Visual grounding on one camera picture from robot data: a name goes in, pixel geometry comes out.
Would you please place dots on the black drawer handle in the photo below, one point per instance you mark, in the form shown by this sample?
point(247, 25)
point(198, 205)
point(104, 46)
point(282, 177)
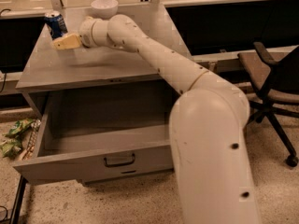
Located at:
point(119, 161)

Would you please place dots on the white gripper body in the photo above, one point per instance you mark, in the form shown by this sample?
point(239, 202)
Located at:
point(86, 34)

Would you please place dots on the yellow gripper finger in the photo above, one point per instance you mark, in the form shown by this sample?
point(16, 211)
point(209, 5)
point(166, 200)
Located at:
point(67, 41)

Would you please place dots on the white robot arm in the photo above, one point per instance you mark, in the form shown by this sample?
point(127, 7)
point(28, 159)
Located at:
point(205, 126)

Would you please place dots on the black office chair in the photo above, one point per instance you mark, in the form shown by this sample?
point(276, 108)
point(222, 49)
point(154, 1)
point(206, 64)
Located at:
point(274, 77)

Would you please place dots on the patterned snack packet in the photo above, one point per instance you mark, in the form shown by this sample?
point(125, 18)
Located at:
point(29, 141)

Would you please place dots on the blue pepsi can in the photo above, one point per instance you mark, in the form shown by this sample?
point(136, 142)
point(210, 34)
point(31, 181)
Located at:
point(55, 23)

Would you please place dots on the white bowl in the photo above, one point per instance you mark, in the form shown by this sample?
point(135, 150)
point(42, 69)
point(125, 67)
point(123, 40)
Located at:
point(104, 9)

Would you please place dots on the green chip bag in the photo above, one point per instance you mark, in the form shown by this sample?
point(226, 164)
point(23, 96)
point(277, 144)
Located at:
point(11, 148)
point(19, 127)

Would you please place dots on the grey open top drawer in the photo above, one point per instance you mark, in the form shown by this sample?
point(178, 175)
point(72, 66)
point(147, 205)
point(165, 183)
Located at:
point(80, 127)

